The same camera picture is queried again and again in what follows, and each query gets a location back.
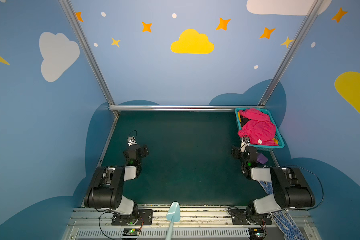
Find magenta pink t-shirt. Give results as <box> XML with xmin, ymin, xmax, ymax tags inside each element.
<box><xmin>238</xmin><ymin>109</ymin><xmax>276</xmax><ymax>146</ymax></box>

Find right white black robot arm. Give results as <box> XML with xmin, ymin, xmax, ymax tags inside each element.
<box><xmin>231</xmin><ymin>145</ymin><xmax>316</xmax><ymax>225</ymax></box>

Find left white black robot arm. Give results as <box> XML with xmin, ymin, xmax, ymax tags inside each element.
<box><xmin>84</xmin><ymin>144</ymin><xmax>149</xmax><ymax>225</ymax></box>

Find blue dotted glove on table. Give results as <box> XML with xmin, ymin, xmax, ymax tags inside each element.
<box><xmin>259</xmin><ymin>181</ymin><xmax>274</xmax><ymax>195</ymax></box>

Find black t-shirt in basket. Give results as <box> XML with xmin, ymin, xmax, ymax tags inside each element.
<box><xmin>240</xmin><ymin>117</ymin><xmax>250</xmax><ymax>128</ymax></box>

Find light blue toy shovel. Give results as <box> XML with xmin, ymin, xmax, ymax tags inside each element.
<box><xmin>165</xmin><ymin>202</ymin><xmax>181</xmax><ymax>240</ymax></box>

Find right green circuit board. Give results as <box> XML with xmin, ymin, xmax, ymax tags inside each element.
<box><xmin>249</xmin><ymin>228</ymin><xmax>266</xmax><ymax>240</ymax></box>

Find green circuit board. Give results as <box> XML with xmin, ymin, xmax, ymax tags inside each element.
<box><xmin>249</xmin><ymin>228</ymin><xmax>266</xmax><ymax>240</ymax></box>
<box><xmin>123</xmin><ymin>229</ymin><xmax>140</xmax><ymax>237</ymax></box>

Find left green circuit board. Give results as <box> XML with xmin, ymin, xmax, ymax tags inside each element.
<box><xmin>123</xmin><ymin>229</ymin><xmax>140</xmax><ymax>237</ymax></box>

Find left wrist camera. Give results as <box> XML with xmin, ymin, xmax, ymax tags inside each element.
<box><xmin>127</xmin><ymin>136</ymin><xmax>137</xmax><ymax>146</ymax></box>

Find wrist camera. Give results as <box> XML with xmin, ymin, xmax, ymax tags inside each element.
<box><xmin>240</xmin><ymin>135</ymin><xmax>250</xmax><ymax>152</ymax></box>
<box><xmin>127</xmin><ymin>136</ymin><xmax>137</xmax><ymax>146</ymax></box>

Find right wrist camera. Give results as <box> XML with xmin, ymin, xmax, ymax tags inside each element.
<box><xmin>240</xmin><ymin>135</ymin><xmax>250</xmax><ymax>152</ymax></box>

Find aluminium frame back bar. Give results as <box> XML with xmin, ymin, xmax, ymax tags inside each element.
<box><xmin>109</xmin><ymin>105</ymin><xmax>266</xmax><ymax>112</ymax></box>

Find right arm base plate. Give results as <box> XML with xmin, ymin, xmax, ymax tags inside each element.
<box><xmin>228</xmin><ymin>206</ymin><xmax>272</xmax><ymax>226</ymax></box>

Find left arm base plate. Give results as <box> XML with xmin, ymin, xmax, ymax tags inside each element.
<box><xmin>111</xmin><ymin>209</ymin><xmax>153</xmax><ymax>226</ymax></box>

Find aluminium frame left post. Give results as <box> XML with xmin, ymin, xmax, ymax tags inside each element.
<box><xmin>59</xmin><ymin>0</ymin><xmax>115</xmax><ymax>107</ymax></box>

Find aluminium frame post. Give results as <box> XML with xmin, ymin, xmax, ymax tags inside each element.
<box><xmin>59</xmin><ymin>0</ymin><xmax>115</xmax><ymax>107</ymax></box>
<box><xmin>258</xmin><ymin>0</ymin><xmax>325</xmax><ymax>107</ymax></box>

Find blue dotted glove on rail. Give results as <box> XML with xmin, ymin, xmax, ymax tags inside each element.
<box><xmin>271</xmin><ymin>211</ymin><xmax>306</xmax><ymax>240</ymax></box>

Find aluminium frame right post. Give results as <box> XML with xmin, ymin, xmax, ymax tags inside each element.
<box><xmin>258</xmin><ymin>0</ymin><xmax>325</xmax><ymax>107</ymax></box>

